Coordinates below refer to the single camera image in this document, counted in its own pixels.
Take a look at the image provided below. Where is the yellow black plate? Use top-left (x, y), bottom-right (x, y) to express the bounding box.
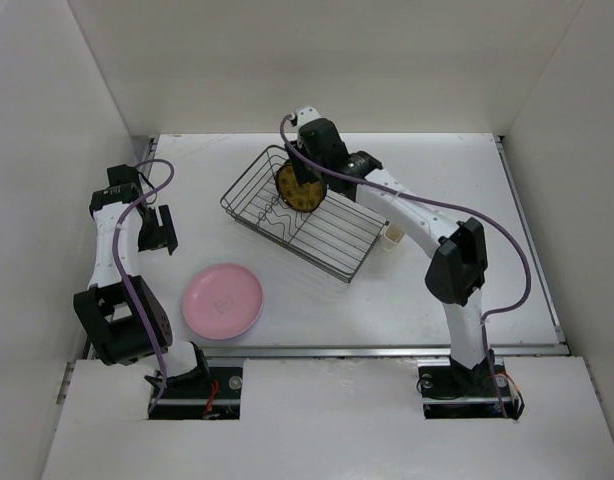
top-left (274, 161), bottom-right (327, 213)

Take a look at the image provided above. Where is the pink plate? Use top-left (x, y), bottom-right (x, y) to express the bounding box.
top-left (182, 263), bottom-right (264, 341)

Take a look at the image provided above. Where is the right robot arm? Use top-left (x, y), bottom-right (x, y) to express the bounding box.
top-left (276, 113), bottom-right (489, 394)

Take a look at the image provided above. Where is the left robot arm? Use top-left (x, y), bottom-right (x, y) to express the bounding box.
top-left (73, 164), bottom-right (211, 397)

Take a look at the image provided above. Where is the beige cutlery holder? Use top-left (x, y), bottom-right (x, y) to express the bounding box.
top-left (383, 224), bottom-right (405, 251)

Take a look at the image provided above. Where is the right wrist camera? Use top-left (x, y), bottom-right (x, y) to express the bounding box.
top-left (290, 105), bottom-right (321, 129)

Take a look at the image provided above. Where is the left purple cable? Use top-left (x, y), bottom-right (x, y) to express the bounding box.
top-left (115, 159), bottom-right (177, 415)

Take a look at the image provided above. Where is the black wire dish rack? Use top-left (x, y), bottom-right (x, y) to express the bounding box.
top-left (220, 145), bottom-right (386, 283)

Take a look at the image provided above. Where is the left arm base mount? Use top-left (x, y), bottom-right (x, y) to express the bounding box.
top-left (145, 355), bottom-right (244, 421)

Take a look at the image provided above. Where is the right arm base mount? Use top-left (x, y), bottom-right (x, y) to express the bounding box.
top-left (416, 359), bottom-right (525, 421)

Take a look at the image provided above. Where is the aluminium front rail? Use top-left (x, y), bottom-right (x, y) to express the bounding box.
top-left (202, 343), bottom-right (570, 359)

